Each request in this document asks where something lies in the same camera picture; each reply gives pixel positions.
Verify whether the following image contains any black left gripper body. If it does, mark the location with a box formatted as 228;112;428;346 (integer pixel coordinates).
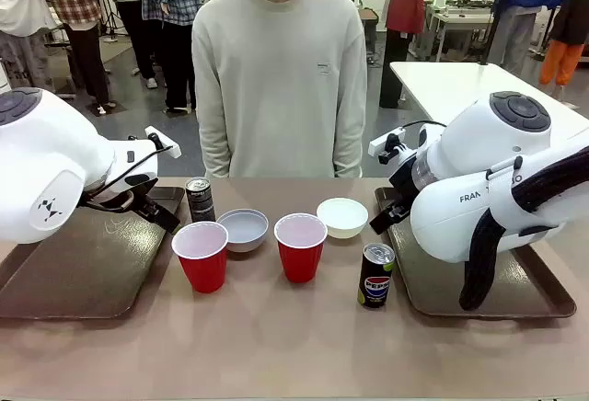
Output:
77;173;160;218

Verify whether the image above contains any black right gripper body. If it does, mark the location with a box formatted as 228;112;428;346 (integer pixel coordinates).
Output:
388;155;424;212

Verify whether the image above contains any white bowl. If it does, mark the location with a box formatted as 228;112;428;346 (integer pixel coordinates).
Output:
316;197;370;240

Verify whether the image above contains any black soda can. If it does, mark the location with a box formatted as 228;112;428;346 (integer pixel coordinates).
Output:
184;178;217;223

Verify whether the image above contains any black Pepsi can lime accent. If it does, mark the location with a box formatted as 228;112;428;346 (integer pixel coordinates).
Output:
357;242;397;311

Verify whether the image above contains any red plastic cup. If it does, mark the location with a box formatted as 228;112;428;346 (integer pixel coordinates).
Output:
273;212;329;284
170;220;230;294

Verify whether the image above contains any grey bowl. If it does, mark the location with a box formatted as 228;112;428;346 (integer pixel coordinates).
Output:
215;208;270;254

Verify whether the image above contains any person's left forearm beige sleeve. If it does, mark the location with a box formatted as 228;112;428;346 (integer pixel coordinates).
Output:
331;110;367;179

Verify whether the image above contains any person's right forearm beige sleeve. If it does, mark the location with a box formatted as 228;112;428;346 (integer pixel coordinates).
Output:
197;110;234;179

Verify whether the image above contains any brown plastic tray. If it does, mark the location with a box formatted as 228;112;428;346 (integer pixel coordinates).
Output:
0;185;186;320
374;186;578;320

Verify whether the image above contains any white table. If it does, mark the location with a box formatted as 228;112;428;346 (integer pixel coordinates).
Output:
389;61;589;144

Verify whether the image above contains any person in beige sweatshirt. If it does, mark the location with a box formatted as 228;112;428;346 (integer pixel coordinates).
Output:
191;0;369;179

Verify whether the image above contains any white workbench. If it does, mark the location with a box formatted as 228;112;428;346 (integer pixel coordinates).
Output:
416;3;496;63

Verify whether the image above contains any bystander in red garment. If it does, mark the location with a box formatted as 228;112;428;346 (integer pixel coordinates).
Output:
379;0;427;109

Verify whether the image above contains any bystander in orange trousers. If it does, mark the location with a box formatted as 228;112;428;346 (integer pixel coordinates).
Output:
538;0;589;87

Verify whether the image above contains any bystander in white jacket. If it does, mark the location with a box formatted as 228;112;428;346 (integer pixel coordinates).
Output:
0;0;56;92

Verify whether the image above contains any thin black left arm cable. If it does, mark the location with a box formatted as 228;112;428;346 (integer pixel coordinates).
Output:
85;143;175;200

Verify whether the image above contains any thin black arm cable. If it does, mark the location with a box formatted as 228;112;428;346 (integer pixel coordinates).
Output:
398;119;448;133
85;143;175;200

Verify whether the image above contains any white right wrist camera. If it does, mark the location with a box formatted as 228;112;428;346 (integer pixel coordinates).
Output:
367;128;407;166

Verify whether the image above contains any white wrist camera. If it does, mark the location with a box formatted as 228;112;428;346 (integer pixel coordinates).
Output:
144;125;182;159
367;128;407;166

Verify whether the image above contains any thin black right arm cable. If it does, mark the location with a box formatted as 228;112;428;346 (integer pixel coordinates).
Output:
398;119;448;133

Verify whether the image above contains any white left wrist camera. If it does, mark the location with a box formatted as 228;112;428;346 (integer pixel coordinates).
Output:
144;125;182;159

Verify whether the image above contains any black braided cable sleeve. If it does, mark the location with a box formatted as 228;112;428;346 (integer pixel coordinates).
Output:
458;145;589;312

